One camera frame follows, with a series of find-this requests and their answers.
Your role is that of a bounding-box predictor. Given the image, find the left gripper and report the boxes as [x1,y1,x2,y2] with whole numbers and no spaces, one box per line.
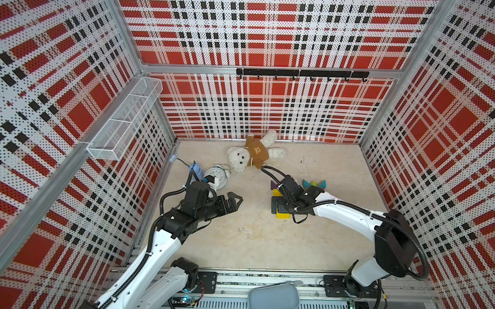
[195,191,243,224]

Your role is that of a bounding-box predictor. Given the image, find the yellow small block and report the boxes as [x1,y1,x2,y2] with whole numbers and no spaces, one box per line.
[276,213,291,219]

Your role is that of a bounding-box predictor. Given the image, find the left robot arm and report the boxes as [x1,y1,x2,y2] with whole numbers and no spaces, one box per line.
[78,171,243,309]

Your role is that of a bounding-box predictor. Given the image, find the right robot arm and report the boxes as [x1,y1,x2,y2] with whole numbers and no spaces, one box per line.
[261,166,430,298]

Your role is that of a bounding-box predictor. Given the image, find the white alarm clock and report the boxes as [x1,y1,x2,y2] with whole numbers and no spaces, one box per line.
[204,164,231,191]

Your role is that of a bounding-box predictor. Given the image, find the white teddy bear brown shirt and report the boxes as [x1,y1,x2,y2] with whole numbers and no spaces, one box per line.
[227,129,287,173]

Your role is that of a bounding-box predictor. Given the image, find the grey pouch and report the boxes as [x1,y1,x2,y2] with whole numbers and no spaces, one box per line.
[248,282,300,309]

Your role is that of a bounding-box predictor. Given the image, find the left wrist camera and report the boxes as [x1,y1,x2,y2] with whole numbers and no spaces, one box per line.
[204,175,217,186]

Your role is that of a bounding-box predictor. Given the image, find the blue cable connector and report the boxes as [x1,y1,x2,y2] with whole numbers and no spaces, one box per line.
[189,162,205,181]

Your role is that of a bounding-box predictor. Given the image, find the black hook rail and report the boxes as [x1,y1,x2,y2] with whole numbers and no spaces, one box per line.
[235,68,370,81]

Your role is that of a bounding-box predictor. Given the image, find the white wire mesh basket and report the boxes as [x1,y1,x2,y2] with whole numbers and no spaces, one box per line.
[87,77,162,161]

